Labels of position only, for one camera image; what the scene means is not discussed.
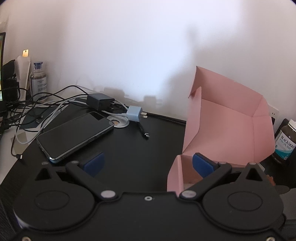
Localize black smartphone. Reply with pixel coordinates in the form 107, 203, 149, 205
36, 111, 115, 164

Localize brown supplement jar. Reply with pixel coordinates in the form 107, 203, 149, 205
272, 119, 296, 165

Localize pink cardboard box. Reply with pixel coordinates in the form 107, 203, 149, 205
166, 66, 276, 193

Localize dark teal pad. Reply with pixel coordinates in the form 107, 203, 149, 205
20, 105, 68, 130

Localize black desktop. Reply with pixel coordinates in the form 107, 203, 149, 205
0, 105, 296, 241

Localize clear bottle with blue cap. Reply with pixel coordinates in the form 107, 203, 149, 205
30, 61, 49, 101

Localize grey paper card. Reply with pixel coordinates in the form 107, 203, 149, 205
11, 133, 31, 144

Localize black power adapter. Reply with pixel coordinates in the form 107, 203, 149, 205
86, 93, 115, 111

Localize long black cable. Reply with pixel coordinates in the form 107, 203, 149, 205
148, 113, 187, 125

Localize light blue charger plug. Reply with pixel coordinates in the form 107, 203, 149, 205
126, 105, 149, 121

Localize black usb cable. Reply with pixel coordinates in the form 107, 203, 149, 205
137, 121, 150, 140

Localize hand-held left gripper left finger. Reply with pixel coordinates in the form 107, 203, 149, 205
35, 152, 117, 202

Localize black pouch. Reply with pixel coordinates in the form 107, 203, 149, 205
1, 60, 20, 103

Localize white charging cable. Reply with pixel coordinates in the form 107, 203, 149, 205
14, 96, 128, 144

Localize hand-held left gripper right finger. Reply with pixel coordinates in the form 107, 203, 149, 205
180, 153, 265, 201

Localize black cable tangle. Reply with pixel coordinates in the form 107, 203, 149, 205
0, 85, 91, 163

